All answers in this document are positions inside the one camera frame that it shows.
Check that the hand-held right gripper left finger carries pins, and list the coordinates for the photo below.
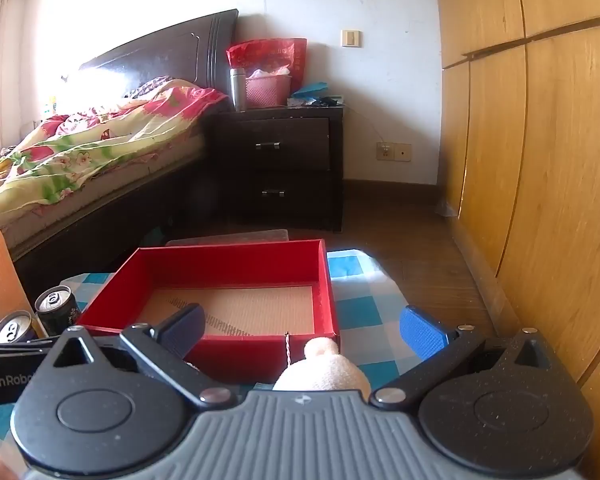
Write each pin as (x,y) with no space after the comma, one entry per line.
(185,327)

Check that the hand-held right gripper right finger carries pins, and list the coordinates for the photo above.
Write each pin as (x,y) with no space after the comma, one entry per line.
(420,332)

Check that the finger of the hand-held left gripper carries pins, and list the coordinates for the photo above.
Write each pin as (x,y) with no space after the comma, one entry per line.
(15,348)

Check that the red cardboard box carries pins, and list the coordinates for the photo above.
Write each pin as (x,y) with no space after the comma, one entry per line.
(260,265)

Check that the cream plush toy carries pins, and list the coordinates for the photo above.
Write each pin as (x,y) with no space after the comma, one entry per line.
(325,372)

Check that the black beverage can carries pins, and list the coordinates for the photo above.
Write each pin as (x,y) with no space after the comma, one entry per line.
(12,327)
(62,310)

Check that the blue white checkered tablecloth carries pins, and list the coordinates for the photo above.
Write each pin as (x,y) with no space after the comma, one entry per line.
(360,310)

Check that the orange ribbed cylinder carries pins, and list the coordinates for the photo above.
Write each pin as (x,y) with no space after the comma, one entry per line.
(2,275)

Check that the grey floor mat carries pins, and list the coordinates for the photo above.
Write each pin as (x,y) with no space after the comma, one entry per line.
(230,237)

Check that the bed with floral blanket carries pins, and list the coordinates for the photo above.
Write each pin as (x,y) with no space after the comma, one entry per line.
(105,240)

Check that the clear plastic scrap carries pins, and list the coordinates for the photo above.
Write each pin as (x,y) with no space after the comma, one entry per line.
(447,209)

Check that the dark wooden nightstand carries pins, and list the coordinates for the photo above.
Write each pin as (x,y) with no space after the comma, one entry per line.
(215,185)

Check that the mattress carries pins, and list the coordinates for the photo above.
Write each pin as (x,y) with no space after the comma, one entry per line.
(80,195)

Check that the dark nightstand drawer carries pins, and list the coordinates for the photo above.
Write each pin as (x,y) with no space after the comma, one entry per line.
(305,185)
(300,132)

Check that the light wooden wardrobe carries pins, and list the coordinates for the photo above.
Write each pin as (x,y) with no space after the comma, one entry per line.
(545,160)

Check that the floral quilt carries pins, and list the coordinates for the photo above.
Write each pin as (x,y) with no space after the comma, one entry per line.
(105,130)

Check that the steel thermos bottle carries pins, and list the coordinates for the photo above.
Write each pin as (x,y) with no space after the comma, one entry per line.
(237,90)

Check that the dark patterned pillow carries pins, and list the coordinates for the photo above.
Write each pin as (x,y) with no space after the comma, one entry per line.
(150,86)

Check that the pink plastic basket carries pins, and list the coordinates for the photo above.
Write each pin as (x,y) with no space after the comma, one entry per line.
(267,92)

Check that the blue folded paper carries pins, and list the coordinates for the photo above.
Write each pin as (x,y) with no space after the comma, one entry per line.
(312,90)

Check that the white crumpled tissue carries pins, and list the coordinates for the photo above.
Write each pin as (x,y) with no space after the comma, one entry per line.
(267,73)

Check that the red plastic bag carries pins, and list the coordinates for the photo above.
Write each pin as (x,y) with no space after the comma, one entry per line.
(290,55)

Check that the beige wall outlet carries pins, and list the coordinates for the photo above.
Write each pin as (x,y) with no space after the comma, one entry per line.
(395,152)

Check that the beige wall switch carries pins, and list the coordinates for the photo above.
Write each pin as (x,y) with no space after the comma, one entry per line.
(351,38)

